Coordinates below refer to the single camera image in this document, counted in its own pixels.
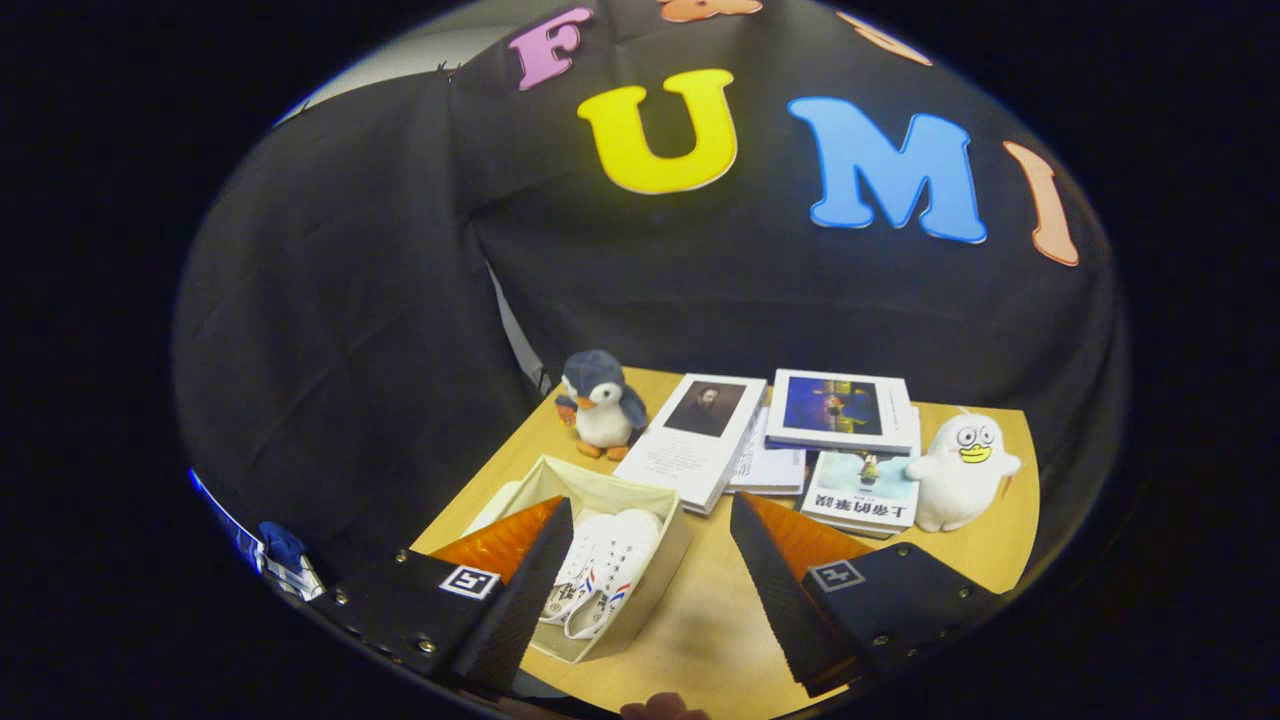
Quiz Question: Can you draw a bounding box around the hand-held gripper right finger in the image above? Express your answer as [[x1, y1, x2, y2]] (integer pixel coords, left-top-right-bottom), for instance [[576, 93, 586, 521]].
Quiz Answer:
[[730, 492, 1006, 698]]

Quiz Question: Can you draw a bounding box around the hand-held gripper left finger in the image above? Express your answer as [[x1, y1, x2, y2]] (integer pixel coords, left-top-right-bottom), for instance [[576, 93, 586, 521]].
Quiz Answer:
[[312, 497, 576, 698]]

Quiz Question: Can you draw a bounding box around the white canvas shoe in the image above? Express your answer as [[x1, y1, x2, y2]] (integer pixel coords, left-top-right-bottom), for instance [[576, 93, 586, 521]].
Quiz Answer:
[[565, 508, 666, 641], [540, 512, 613, 626]]

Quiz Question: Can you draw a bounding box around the beige fabric storage box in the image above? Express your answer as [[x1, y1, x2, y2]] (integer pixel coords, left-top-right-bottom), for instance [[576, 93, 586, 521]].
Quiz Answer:
[[465, 455, 693, 664]]

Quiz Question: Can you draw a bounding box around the plain white book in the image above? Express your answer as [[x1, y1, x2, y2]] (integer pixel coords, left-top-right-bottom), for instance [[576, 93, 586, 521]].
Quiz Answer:
[[725, 405, 809, 498]]

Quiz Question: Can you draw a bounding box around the book with pale green cover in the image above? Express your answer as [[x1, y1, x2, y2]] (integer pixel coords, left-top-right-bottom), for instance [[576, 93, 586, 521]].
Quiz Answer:
[[800, 448, 921, 541]]

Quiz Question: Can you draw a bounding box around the book with portrait cover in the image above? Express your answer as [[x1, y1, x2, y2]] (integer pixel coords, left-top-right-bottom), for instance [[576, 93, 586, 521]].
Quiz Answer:
[[612, 373, 769, 516]]

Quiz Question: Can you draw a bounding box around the book with night photo cover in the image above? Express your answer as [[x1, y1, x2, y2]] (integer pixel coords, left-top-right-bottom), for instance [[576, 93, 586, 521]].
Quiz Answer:
[[765, 368, 919, 456]]

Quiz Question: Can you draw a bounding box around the blue penguin plush toy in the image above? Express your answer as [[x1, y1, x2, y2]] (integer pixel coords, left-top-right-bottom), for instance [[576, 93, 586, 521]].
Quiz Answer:
[[555, 350, 649, 461]]

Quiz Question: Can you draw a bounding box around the white duck plush toy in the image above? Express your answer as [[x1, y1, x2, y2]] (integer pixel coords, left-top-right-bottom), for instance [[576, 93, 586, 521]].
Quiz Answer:
[[905, 410, 1023, 533]]

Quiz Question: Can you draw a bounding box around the blue and grey device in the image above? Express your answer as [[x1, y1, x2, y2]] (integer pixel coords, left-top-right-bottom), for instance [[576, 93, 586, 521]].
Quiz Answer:
[[255, 520, 326, 601]]

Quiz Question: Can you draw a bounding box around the white-framed blue panel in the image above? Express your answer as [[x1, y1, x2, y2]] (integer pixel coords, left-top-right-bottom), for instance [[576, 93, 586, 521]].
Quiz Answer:
[[188, 468, 266, 571]]

